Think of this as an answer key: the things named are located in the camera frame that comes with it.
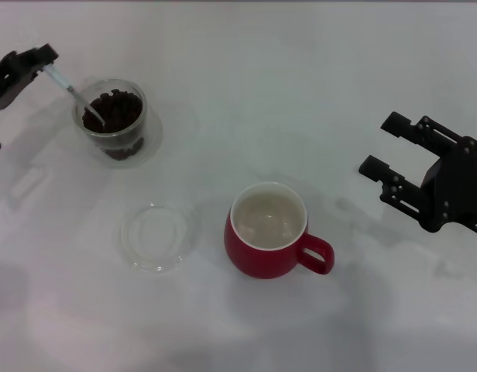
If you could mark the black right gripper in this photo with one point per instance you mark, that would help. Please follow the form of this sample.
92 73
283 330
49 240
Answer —
459 186

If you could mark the roasted coffee bean heap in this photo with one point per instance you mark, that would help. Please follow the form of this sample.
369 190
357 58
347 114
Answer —
114 112

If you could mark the double walled glass cup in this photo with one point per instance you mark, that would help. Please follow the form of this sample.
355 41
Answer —
111 133

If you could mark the red ceramic mug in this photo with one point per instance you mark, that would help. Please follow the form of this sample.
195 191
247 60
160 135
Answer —
258 255

